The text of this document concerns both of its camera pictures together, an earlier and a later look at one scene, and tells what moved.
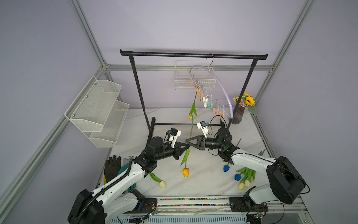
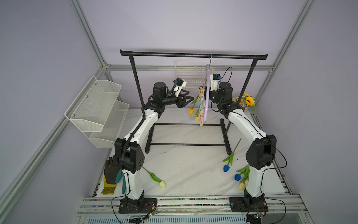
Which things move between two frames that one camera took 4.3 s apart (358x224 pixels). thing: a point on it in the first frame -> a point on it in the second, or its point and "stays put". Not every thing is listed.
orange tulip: [185, 171] -> [191, 110]
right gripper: [202, 142] -> [209, 92]
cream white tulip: [162, 184] stays put
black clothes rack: [151, 121] stays put
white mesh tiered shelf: [95, 112] stays put
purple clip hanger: [213, 105] -> [203, 95]
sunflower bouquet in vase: [245, 101] stays put
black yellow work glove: [112, 167] stays put
